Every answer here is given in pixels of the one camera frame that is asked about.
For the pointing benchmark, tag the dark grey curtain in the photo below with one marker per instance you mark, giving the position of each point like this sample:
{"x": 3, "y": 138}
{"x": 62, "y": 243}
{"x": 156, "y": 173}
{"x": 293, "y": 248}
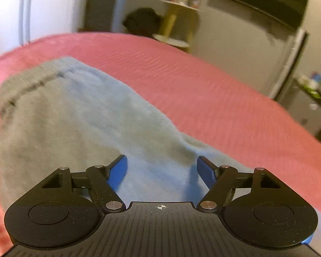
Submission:
{"x": 101, "y": 5}

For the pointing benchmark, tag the grey drawer cabinet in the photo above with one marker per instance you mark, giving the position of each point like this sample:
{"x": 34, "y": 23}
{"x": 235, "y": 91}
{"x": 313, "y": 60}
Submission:
{"x": 302, "y": 107}

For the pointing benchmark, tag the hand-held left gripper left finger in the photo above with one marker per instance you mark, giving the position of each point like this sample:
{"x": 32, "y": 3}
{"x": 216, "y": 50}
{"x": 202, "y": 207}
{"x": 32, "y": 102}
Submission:
{"x": 119, "y": 166}

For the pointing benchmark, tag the white standing panel heater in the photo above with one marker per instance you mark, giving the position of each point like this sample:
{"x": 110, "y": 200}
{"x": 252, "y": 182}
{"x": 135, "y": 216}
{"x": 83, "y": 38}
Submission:
{"x": 289, "y": 64}

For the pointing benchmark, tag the blue and white box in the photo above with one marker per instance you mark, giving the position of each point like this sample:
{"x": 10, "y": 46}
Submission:
{"x": 316, "y": 80}

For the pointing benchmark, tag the yellow-legged side table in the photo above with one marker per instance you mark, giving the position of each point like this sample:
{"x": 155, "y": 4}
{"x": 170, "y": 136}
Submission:
{"x": 169, "y": 21}

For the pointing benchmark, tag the black bag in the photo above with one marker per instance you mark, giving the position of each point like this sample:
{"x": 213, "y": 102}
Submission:
{"x": 141, "y": 21}

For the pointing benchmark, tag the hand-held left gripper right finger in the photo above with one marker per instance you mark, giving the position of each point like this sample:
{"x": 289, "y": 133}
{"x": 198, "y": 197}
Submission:
{"x": 205, "y": 169}

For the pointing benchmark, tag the pink ribbed blanket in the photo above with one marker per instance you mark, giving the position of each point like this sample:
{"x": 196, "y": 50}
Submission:
{"x": 203, "y": 85}

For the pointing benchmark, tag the grey pants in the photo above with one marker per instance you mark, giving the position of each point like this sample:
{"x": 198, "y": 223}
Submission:
{"x": 69, "y": 112}

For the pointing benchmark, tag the green cloth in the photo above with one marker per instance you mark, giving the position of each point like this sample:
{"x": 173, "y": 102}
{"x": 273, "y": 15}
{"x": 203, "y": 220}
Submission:
{"x": 313, "y": 89}

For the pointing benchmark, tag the white door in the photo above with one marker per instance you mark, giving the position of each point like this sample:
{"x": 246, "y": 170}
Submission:
{"x": 53, "y": 5}

